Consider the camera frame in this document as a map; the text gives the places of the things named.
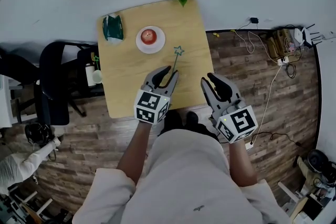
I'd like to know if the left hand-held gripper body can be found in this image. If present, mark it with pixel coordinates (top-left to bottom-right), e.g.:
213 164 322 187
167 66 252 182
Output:
133 81 173 124

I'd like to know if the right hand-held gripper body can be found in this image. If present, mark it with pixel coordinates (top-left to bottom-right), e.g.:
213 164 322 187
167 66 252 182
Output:
209 99 259 144

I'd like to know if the blue star wand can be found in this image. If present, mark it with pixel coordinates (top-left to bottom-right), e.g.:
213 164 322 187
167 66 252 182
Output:
171 45 185 76

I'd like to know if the person's right forearm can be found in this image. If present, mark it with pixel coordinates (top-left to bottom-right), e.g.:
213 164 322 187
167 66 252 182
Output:
228 140 258 187

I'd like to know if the person's left forearm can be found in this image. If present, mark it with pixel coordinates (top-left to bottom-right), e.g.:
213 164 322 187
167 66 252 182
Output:
117 121 153 185

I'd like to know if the person's black shoe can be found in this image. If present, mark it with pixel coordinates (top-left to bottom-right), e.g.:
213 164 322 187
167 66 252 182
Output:
185 111 200 131
162 109 183 133

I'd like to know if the white plate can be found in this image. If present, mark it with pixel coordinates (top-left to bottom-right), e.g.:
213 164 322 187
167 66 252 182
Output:
135 25 166 55

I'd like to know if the red apple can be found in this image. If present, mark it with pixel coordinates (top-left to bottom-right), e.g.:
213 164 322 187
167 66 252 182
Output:
140 29 158 45

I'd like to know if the white mug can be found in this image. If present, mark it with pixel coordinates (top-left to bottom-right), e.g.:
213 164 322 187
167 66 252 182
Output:
92 69 103 84

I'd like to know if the green snack bag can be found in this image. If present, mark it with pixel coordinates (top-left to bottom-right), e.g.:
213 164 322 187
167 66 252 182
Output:
102 15 125 42

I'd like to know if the white bottle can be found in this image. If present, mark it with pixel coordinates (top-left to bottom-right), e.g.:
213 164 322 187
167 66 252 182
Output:
85 63 97 87

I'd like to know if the cardboard box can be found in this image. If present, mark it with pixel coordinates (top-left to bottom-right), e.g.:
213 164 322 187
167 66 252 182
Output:
267 29 293 59

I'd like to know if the person's white shirt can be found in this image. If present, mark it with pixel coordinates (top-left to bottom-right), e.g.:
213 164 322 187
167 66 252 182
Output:
72 128 291 224

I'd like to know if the white router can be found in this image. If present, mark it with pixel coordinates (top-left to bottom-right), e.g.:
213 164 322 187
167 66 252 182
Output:
293 24 324 47

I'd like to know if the black office chair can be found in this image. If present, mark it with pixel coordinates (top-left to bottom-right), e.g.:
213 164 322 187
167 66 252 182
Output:
39 41 106 126

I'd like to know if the white charger with cable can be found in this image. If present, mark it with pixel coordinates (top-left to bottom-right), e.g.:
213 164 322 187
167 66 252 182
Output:
245 62 286 151

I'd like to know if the black cable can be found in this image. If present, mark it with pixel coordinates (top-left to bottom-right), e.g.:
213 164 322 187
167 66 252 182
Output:
251 131 302 147

